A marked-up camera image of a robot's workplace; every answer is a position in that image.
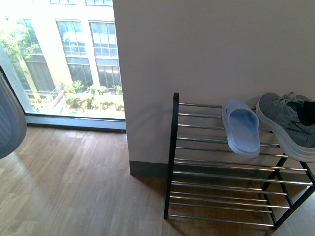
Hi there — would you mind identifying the light blue slide sandal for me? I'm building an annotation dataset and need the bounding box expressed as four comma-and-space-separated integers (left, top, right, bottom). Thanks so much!
221, 99, 260, 158

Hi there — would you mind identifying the black metal shoe rack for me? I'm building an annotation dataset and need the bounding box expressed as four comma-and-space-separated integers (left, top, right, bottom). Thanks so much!
164, 93, 315, 230

